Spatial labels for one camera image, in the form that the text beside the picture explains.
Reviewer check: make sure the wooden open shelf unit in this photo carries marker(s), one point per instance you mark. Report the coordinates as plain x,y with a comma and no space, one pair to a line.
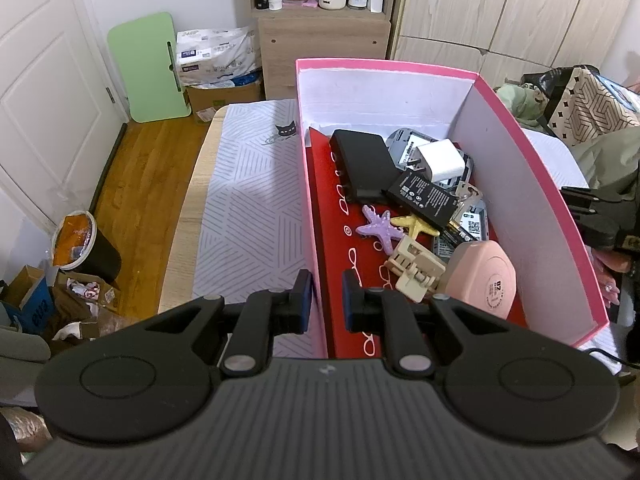
295,32

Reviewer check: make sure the light wood wardrobe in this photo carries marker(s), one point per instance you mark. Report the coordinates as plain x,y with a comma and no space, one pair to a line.
504,39

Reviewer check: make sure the white room door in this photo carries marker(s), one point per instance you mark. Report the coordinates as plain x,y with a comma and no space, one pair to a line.
60,116

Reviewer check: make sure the green folding board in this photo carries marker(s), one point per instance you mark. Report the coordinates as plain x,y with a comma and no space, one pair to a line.
144,52

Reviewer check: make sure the white pocket wifi device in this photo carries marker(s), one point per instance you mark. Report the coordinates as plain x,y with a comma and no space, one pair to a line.
473,225

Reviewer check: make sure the grey pocket router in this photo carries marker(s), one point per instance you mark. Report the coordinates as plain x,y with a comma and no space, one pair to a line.
401,145

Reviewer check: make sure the red patterned box liner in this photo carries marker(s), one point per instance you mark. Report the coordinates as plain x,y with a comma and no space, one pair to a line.
340,248

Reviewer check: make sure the black phone battery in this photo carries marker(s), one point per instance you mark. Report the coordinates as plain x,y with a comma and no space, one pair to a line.
427,200

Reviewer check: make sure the olive green padded jacket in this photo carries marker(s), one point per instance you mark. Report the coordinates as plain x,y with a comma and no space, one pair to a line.
611,162

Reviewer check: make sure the pink gold square case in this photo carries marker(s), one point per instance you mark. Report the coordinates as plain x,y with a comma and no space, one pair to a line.
482,275

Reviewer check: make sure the purple starfish clip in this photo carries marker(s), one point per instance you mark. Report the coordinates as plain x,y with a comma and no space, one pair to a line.
380,227

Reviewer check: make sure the silver key bunch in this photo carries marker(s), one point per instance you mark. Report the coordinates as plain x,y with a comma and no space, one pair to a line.
468,197

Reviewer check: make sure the black trash bin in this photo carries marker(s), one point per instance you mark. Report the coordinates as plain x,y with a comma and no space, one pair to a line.
78,245

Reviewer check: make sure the white patterned tablecloth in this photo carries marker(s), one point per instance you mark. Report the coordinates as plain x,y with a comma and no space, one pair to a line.
255,231

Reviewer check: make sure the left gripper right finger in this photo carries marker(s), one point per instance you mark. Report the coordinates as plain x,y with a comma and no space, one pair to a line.
387,314

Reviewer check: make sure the patterned tote bag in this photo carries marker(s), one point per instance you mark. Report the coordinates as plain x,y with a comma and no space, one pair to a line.
579,104

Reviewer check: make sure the pink cardboard box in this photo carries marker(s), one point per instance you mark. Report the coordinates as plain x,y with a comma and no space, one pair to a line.
558,289

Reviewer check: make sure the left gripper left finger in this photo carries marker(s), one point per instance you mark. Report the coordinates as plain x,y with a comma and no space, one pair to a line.
255,323

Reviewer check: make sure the white charger cube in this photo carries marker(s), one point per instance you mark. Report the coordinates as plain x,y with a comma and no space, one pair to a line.
440,160

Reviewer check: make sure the yellow starfish clip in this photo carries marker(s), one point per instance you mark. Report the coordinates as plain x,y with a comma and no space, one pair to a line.
414,226

